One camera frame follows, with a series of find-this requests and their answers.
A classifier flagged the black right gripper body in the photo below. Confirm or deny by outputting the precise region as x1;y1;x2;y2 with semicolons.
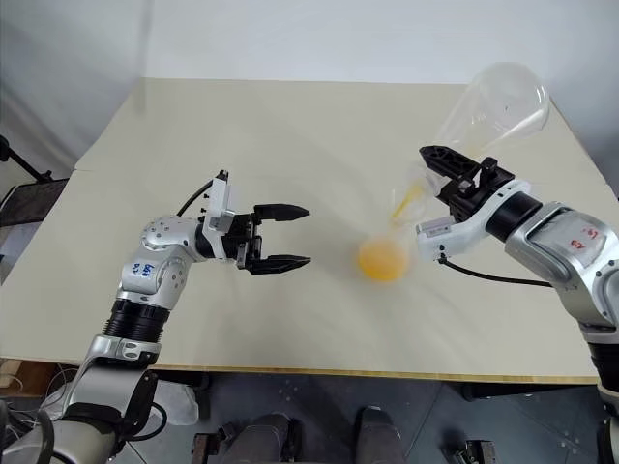
437;157;516;224

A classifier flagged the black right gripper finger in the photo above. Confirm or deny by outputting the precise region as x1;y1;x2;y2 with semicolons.
418;144;486;184
436;182;463;217

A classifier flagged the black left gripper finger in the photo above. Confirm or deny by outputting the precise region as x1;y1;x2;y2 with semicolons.
253;204;311;224
249;252;313;277

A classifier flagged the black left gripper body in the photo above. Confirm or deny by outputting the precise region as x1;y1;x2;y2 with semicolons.
224;211;266;273

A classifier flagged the dark rounded block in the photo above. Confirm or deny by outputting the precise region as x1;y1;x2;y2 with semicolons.
217;411;302;464
356;405;413;464

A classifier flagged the clear plastic bag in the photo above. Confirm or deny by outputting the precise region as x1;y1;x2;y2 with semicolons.
157;379;200;427

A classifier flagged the dark grey board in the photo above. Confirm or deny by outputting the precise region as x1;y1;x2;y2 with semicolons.
0;177;72;224

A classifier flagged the black tripod stand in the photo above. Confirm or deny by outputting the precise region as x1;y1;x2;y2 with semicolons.
0;133;55;184

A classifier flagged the white robot torso shell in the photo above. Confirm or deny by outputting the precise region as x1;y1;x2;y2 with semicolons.
0;419;122;464

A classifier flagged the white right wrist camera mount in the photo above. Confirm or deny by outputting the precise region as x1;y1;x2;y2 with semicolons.
414;179;533;265

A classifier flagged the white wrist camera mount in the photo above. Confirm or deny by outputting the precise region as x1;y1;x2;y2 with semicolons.
199;168;238;262
414;179;533;265

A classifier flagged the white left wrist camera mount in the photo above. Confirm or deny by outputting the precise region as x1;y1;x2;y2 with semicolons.
199;168;238;262

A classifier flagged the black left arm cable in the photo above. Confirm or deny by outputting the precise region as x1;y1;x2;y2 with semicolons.
176;177;217;217

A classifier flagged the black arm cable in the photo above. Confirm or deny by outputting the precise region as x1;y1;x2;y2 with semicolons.
437;254;557;289
176;177;217;217

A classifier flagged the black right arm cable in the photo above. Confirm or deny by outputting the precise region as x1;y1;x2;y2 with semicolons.
437;254;557;289

